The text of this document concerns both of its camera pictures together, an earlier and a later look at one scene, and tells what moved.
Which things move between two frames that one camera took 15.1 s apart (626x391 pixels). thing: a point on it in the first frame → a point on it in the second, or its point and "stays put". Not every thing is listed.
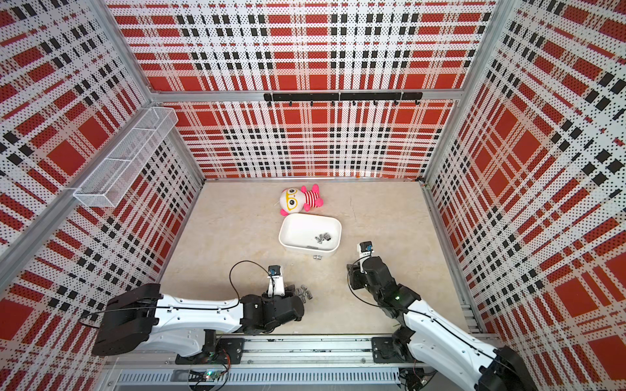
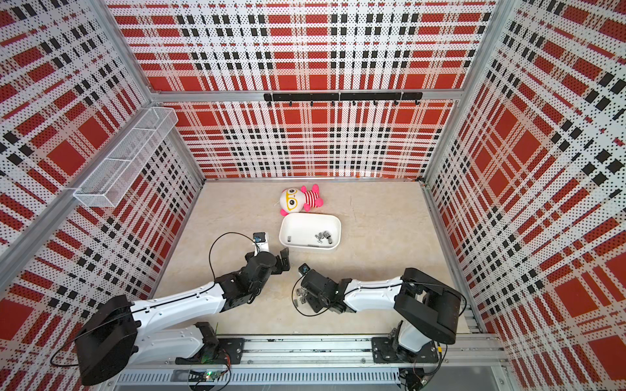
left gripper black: (290, 291) → (278, 267)
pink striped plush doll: (294, 200) stays put
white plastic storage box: (310, 234) stays put
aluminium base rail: (293, 361) stays put
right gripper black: (354, 277) → (315, 305)
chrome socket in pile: (301, 292) stays put
